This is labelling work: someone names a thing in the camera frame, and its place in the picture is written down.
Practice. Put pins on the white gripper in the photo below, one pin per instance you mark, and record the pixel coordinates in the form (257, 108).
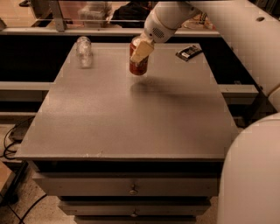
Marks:
(155, 31)

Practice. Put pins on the red coke can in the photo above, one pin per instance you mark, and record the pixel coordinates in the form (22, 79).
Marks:
(137, 68)

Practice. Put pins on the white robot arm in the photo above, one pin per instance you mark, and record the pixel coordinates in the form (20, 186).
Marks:
(250, 179)

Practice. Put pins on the black snack bar packet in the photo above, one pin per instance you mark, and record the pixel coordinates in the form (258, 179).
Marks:
(189, 52)

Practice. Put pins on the clear plastic container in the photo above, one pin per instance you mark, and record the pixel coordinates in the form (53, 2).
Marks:
(95, 14)

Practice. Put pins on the colourful snack bag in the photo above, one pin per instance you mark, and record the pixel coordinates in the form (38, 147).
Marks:
(199, 22)

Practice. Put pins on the grey metal railing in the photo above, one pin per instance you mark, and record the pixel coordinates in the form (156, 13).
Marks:
(57, 17)

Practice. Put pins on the grey drawer cabinet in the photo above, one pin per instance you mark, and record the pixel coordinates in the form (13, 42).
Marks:
(171, 122)

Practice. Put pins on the top grey drawer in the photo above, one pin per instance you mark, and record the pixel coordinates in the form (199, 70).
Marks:
(88, 184)

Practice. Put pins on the grey drawer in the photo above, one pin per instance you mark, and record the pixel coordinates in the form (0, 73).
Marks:
(88, 184)
(135, 208)

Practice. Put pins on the middle grey drawer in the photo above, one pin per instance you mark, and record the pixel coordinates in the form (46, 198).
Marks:
(135, 208)

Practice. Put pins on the black bag behind rail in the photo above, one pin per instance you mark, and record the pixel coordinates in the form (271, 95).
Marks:
(132, 14)

